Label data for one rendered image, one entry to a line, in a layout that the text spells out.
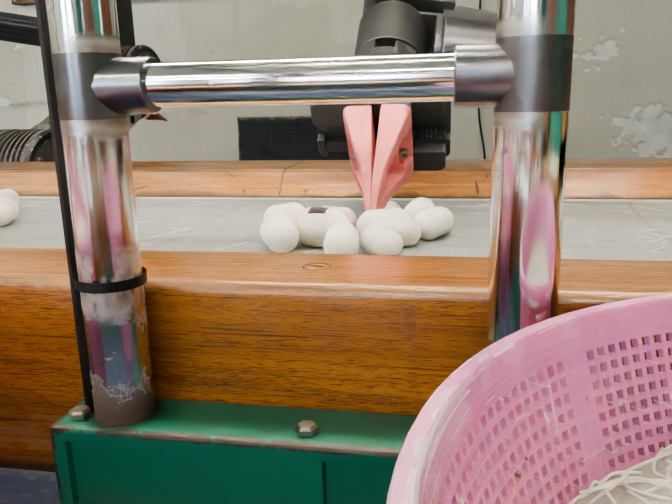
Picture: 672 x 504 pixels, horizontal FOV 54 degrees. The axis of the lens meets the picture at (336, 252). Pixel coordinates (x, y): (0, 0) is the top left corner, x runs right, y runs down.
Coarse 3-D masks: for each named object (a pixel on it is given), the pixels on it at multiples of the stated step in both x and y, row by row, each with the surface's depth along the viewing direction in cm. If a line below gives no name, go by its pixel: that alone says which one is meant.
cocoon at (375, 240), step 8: (368, 232) 39; (376, 232) 38; (384, 232) 38; (392, 232) 38; (360, 240) 39; (368, 240) 38; (376, 240) 38; (384, 240) 37; (392, 240) 37; (400, 240) 38; (368, 248) 38; (376, 248) 38; (384, 248) 37; (392, 248) 37; (400, 248) 38
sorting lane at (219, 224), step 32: (32, 224) 52; (160, 224) 51; (192, 224) 50; (224, 224) 50; (256, 224) 50; (480, 224) 48; (576, 224) 47; (608, 224) 47; (640, 224) 46; (480, 256) 39; (576, 256) 38; (608, 256) 38; (640, 256) 38
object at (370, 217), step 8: (392, 208) 43; (400, 208) 43; (360, 216) 43; (368, 216) 42; (376, 216) 42; (384, 216) 42; (392, 216) 42; (400, 216) 42; (408, 216) 43; (360, 224) 42; (368, 224) 42; (360, 232) 42
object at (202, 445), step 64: (64, 0) 21; (512, 0) 19; (64, 64) 22; (128, 64) 22; (192, 64) 22; (256, 64) 21; (320, 64) 21; (384, 64) 20; (448, 64) 20; (512, 64) 20; (64, 128) 23; (128, 128) 24; (512, 128) 20; (64, 192) 24; (128, 192) 24; (512, 192) 20; (128, 256) 24; (512, 256) 21; (128, 320) 24; (512, 320) 21; (128, 384) 25; (64, 448) 25; (128, 448) 25; (192, 448) 24; (256, 448) 24; (320, 448) 23; (384, 448) 23
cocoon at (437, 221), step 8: (432, 208) 43; (440, 208) 43; (416, 216) 43; (424, 216) 42; (432, 216) 42; (440, 216) 43; (448, 216) 43; (424, 224) 42; (432, 224) 42; (440, 224) 42; (448, 224) 43; (424, 232) 42; (432, 232) 42; (440, 232) 43
